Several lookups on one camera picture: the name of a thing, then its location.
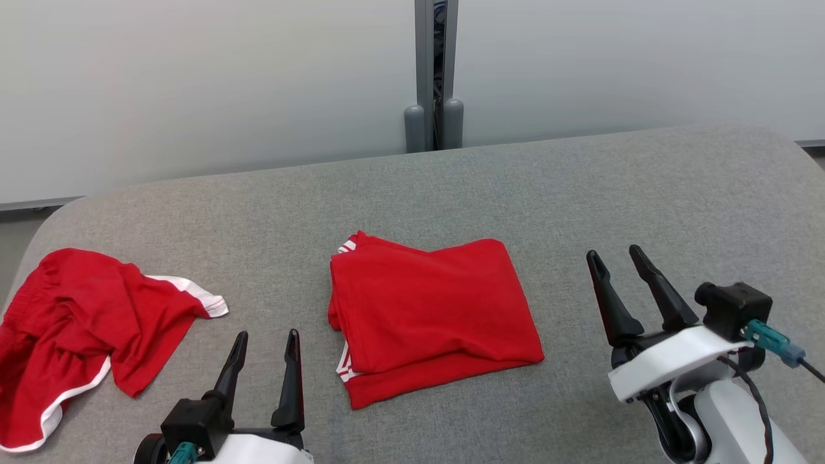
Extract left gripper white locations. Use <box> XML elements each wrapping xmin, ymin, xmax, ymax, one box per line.
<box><xmin>193</xmin><ymin>329</ymin><xmax>315</xmax><ymax>464</ymax></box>

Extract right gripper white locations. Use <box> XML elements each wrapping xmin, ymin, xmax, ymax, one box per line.
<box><xmin>587</xmin><ymin>245</ymin><xmax>764</xmax><ymax>403</ymax></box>

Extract red basketball jersey white sleeves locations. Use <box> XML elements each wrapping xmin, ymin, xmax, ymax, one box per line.
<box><xmin>327</xmin><ymin>230</ymin><xmax>545</xmax><ymax>411</ymax></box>

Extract red shorts white trim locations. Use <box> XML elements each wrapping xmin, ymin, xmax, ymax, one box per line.
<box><xmin>0</xmin><ymin>248</ymin><xmax>229</xmax><ymax>453</ymax></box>

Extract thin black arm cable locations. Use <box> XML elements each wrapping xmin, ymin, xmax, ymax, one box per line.
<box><xmin>715</xmin><ymin>356</ymin><xmax>774</xmax><ymax>464</ymax></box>

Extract grey cylindrical post foot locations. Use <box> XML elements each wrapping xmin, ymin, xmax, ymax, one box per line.
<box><xmin>404</xmin><ymin>105</ymin><xmax>426</xmax><ymax>154</ymax></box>
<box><xmin>442</xmin><ymin>98</ymin><xmax>465</xmax><ymax>150</ymax></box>

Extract grey partition post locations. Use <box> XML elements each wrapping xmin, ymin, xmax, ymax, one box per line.
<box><xmin>414</xmin><ymin>0</ymin><xmax>460</xmax><ymax>152</ymax></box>

